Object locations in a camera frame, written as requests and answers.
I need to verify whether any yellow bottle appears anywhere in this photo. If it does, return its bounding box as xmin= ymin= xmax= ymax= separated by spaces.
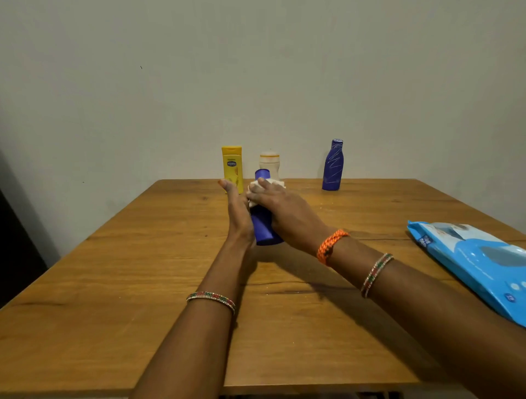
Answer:
xmin=221 ymin=146 xmax=244 ymax=195

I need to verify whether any thin beaded bangle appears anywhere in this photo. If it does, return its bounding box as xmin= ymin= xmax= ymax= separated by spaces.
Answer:
xmin=185 ymin=291 xmax=237 ymax=316
xmin=361 ymin=253 xmax=395 ymax=299

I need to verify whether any person's right hand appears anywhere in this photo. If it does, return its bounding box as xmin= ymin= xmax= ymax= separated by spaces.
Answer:
xmin=245 ymin=177 xmax=334 ymax=258

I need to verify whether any blue wet wipes pack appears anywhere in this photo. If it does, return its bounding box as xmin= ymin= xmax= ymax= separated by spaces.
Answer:
xmin=407 ymin=220 xmax=526 ymax=328

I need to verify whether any orange thread wristband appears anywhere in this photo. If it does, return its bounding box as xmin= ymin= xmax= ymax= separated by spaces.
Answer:
xmin=316 ymin=229 xmax=351 ymax=266

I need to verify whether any wooden table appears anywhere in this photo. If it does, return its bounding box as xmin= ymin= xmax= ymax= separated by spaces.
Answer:
xmin=0 ymin=178 xmax=526 ymax=397

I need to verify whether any white wet wipe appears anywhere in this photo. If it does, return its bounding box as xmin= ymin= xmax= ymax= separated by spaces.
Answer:
xmin=246 ymin=178 xmax=287 ymax=208

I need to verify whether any person's left hand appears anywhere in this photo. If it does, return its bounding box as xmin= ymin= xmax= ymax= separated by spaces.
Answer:
xmin=218 ymin=178 xmax=258 ymax=252

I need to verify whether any blue scribbled bottle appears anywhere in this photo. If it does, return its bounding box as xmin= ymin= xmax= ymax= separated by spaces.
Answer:
xmin=322 ymin=139 xmax=345 ymax=191
xmin=249 ymin=168 xmax=284 ymax=247

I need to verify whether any white bottle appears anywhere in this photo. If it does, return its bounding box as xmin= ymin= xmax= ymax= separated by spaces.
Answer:
xmin=259 ymin=151 xmax=281 ymax=181

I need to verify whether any person's left forearm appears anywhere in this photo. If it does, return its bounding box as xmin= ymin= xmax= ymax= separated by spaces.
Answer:
xmin=129 ymin=240 xmax=258 ymax=399

